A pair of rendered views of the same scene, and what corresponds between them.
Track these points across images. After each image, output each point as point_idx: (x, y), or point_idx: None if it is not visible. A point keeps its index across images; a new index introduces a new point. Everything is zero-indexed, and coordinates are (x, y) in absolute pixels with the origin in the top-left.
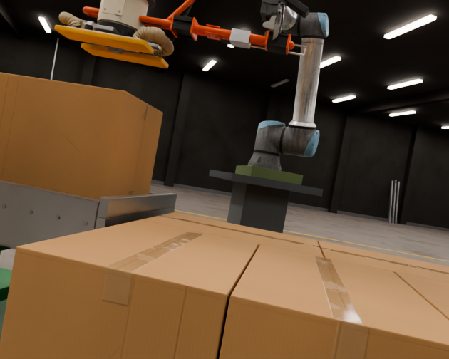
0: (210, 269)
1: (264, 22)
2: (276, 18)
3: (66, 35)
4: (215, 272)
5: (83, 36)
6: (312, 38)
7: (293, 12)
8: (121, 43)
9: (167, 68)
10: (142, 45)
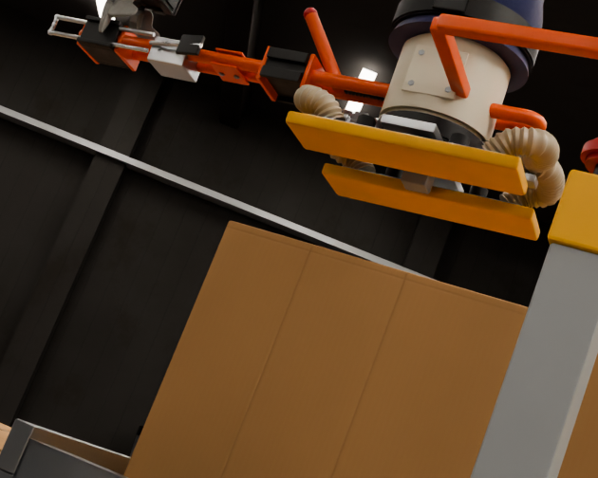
0: None
1: (158, 34)
2: (143, 13)
3: (521, 227)
4: None
5: (471, 222)
6: None
7: None
8: (384, 203)
9: (287, 123)
10: (340, 195)
